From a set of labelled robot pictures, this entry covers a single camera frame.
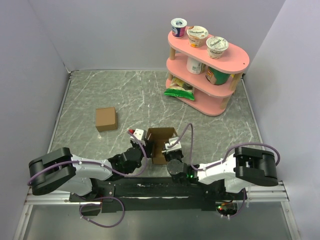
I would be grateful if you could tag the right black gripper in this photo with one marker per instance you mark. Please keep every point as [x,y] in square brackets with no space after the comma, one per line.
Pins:
[167,153]

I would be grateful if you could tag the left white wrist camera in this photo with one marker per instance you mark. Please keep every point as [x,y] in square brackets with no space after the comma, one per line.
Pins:
[139,136]

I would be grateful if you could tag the small folded cardboard box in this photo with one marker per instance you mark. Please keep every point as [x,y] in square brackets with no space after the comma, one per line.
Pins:
[106,119]

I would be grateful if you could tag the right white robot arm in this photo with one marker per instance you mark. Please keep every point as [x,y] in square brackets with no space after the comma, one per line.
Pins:
[240,168]

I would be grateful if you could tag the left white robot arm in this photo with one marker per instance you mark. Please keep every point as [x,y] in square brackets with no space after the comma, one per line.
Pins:
[63,171]

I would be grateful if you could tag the white blue yogurt cup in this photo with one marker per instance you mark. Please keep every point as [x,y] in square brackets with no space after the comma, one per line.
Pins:
[178,27]

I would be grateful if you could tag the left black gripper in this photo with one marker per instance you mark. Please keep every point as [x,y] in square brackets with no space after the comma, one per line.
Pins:
[148,148]

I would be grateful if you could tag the Chobani white yogurt cup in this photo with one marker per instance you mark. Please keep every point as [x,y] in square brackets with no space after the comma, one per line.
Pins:
[216,46]

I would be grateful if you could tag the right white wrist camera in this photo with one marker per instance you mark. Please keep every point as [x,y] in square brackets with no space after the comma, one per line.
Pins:
[173,144]

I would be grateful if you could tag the white container middle shelf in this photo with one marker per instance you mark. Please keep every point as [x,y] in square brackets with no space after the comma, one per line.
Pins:
[194,66]

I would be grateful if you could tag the green can middle shelf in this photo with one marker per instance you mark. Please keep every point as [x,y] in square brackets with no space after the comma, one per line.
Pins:
[216,77]

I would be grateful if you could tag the pink three-tier shelf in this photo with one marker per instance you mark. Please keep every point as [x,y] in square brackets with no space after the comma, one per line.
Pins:
[210,99]

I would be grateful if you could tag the Chobani peach yogurt cup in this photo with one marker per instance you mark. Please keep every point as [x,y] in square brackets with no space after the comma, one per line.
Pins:
[197,36]

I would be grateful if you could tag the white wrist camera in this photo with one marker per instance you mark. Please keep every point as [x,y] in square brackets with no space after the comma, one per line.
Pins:
[139,136]
[173,144]

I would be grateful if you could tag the green snack bag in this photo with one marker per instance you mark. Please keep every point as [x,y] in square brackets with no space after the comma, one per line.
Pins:
[179,88]

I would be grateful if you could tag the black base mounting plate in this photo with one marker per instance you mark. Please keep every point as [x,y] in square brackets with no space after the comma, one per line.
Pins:
[156,194]

